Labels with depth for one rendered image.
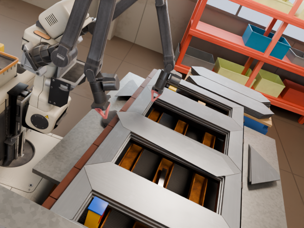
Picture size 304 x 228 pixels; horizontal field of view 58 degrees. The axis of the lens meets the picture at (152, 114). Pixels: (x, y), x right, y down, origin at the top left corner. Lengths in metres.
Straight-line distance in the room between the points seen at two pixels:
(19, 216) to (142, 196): 0.54
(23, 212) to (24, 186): 1.01
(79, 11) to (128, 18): 3.68
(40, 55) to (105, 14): 0.34
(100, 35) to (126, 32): 3.74
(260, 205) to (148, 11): 3.64
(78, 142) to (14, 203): 0.78
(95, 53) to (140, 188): 0.61
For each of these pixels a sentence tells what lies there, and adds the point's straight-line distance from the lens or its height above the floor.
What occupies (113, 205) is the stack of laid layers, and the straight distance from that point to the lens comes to 1.20.
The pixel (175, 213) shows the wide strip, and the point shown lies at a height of 0.85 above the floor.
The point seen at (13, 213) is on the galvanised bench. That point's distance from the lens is 0.89.
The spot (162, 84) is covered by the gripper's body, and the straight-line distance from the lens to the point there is 1.61.
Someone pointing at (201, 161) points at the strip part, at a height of 0.85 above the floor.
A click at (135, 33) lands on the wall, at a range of 4.82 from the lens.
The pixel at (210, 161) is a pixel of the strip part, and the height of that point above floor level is 0.85.
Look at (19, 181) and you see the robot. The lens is 1.92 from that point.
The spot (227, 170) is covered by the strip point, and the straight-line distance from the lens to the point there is 1.58.
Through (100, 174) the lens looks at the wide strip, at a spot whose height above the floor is 0.85.
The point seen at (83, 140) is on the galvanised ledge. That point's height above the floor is 0.68.
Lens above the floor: 1.80
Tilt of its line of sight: 34 degrees down
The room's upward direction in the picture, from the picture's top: 22 degrees clockwise
